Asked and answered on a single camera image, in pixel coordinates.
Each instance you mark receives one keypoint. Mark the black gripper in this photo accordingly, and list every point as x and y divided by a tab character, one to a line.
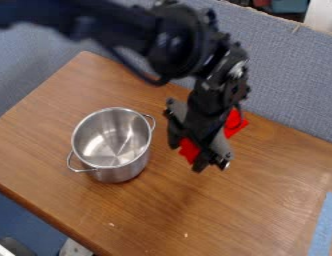
198	119

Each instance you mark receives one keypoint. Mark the red block object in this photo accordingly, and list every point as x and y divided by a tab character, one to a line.
235	123

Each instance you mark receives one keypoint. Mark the metal pot with handles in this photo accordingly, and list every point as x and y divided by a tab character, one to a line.
109	144

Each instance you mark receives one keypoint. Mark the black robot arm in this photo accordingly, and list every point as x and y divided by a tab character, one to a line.
164	42

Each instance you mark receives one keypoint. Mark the blue tape strip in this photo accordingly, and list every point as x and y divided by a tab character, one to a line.
321	240

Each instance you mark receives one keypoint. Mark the blue fabric partition wall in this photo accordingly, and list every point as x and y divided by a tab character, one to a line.
290	60

